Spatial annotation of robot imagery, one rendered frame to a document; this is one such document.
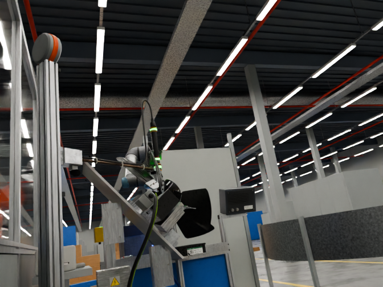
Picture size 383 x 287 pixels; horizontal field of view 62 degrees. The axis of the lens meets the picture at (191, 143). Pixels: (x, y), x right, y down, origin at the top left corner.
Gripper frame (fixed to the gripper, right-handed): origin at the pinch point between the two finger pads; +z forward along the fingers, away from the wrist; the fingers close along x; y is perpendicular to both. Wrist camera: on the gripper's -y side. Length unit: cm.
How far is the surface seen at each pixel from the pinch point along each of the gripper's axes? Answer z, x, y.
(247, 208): -36, -75, 39
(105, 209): 16, 35, 35
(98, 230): -34, 35, 41
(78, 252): -924, 35, 37
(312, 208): -793, -774, 6
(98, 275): 23, 40, 65
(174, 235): 11, -1, 52
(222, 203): -40, -57, 33
